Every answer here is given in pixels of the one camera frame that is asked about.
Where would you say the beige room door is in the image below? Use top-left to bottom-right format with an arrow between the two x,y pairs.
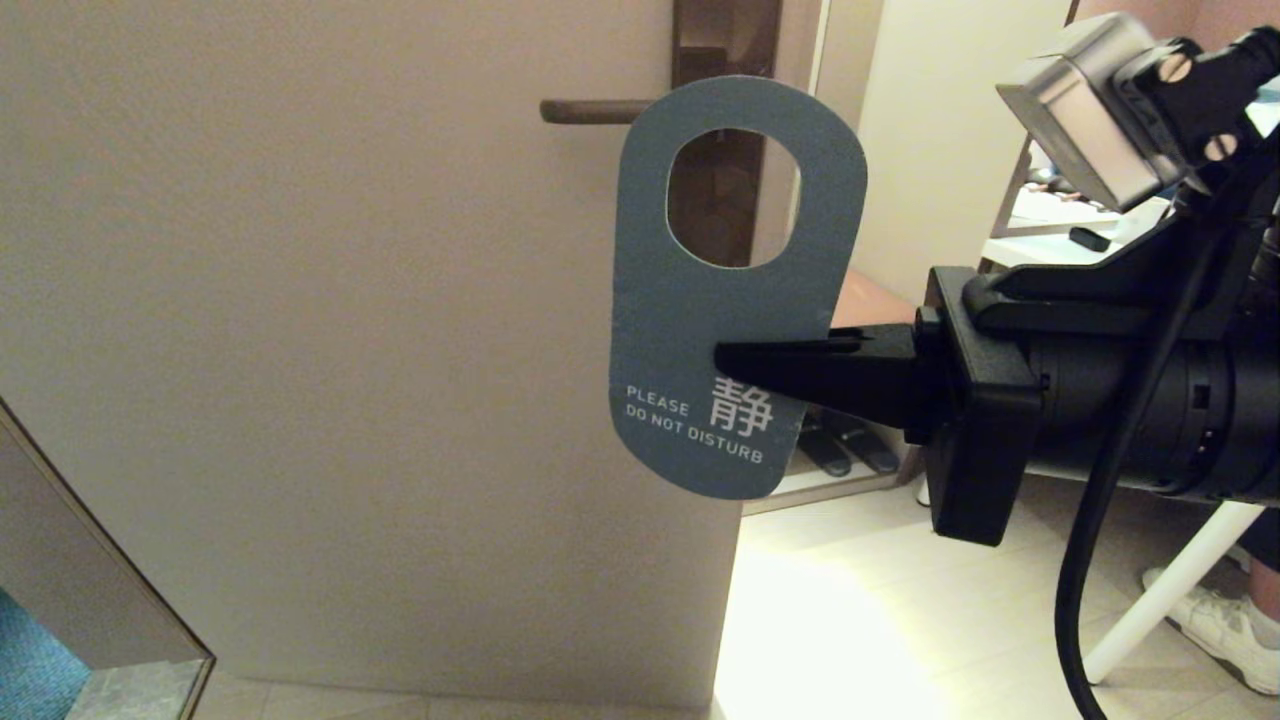
0,0 -> 831,713

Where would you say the brown bench cushion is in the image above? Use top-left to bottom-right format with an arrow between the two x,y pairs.
830,268 -> 926,329

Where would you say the dark grey slipper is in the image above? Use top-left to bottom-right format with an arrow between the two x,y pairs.
797,410 -> 851,477
825,408 -> 901,475

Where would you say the beige open shoe cabinet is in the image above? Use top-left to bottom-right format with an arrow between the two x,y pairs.
745,0 -> 1076,516

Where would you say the white table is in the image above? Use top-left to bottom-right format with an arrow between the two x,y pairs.
917,188 -> 1269,687

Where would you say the white sneaker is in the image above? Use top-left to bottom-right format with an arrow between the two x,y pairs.
1142,567 -> 1280,696

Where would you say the person in black trousers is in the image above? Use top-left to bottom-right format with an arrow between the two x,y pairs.
1240,505 -> 1280,651

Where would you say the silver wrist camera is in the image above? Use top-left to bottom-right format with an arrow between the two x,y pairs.
997,12 -> 1201,213

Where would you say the brown door handle plate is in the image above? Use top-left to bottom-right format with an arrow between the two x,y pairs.
672,0 -> 784,269

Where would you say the brown door handle lever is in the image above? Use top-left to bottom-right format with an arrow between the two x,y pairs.
540,98 -> 651,125

